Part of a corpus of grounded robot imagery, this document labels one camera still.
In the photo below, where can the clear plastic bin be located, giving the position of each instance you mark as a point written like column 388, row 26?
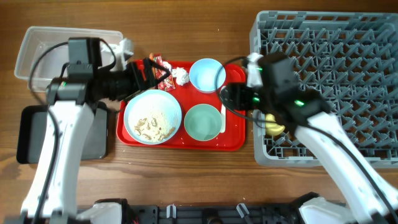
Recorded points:
column 38, row 39

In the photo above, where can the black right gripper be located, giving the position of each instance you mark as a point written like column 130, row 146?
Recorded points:
column 237, row 92

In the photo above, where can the crumpled white tissue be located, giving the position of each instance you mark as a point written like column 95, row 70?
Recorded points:
column 181, row 76

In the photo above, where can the black plastic bin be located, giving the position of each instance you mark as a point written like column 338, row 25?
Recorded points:
column 33, row 128

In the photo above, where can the grey dishwasher rack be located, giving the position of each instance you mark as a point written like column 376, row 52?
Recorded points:
column 351, row 59

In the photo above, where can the orange carrot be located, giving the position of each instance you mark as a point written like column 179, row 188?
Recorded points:
column 151, row 57

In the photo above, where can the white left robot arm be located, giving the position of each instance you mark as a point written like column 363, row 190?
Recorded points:
column 71, row 102

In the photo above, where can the mint green bowl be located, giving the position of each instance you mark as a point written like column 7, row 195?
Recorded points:
column 203, row 122

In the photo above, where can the red plastic tray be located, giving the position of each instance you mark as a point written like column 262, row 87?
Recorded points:
column 230, row 140

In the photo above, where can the light blue bowl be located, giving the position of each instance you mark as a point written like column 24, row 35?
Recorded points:
column 207, row 75

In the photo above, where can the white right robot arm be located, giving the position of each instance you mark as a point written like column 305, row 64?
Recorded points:
column 271, row 87

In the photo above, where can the yellow plastic cup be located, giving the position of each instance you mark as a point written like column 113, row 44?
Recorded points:
column 271, row 127

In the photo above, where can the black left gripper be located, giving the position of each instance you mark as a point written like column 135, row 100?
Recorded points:
column 139, row 82

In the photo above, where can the white plastic spoon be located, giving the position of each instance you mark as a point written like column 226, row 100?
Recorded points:
column 223, row 117

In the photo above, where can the light blue plate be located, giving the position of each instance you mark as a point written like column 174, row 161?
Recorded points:
column 152, row 103

